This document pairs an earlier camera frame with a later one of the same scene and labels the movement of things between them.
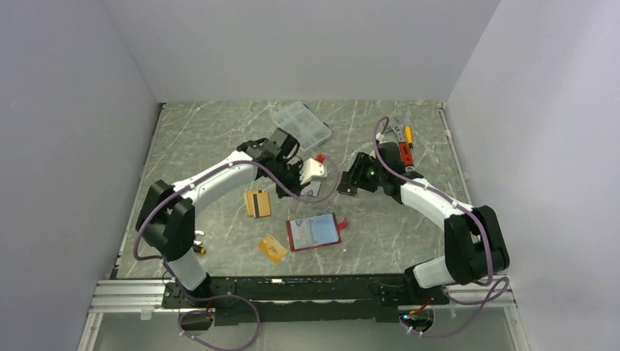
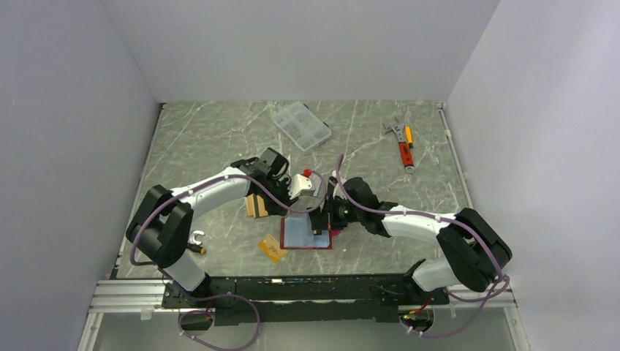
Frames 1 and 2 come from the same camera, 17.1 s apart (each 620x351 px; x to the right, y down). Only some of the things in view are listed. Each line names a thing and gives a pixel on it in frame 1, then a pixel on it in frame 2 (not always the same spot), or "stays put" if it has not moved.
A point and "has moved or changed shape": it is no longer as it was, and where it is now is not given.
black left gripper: x=296 y=187 -> x=280 y=209
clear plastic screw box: x=300 y=121 stays put
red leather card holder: x=314 y=232 has moved or changed shape
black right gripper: x=355 y=175 -> x=327 y=219
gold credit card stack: x=257 y=203 stays put
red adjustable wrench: x=406 y=152 stays put
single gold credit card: x=275 y=251 stays put
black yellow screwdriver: x=199 y=249 stays put
